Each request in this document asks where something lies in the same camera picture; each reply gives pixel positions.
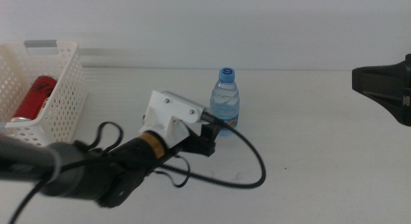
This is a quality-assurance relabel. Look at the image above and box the clear water bottle blue cap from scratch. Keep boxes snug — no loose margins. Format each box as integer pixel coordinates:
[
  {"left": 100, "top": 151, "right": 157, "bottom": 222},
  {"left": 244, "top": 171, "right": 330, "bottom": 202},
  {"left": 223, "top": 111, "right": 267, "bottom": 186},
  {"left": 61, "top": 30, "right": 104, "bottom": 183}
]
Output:
[{"left": 209, "top": 67, "right": 241, "bottom": 137}]

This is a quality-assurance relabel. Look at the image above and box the red soda can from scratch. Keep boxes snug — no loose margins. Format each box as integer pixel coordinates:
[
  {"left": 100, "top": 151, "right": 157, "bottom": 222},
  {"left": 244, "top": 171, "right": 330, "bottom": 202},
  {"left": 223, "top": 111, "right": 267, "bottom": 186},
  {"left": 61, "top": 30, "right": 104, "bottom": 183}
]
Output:
[{"left": 12, "top": 75, "right": 58, "bottom": 123}]

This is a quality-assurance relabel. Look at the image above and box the white perforated plastic basket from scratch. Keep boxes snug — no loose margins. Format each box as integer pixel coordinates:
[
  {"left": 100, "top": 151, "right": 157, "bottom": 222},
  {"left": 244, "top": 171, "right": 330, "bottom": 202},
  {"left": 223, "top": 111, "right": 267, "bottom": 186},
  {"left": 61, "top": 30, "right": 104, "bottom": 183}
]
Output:
[{"left": 0, "top": 40, "right": 89, "bottom": 148}]

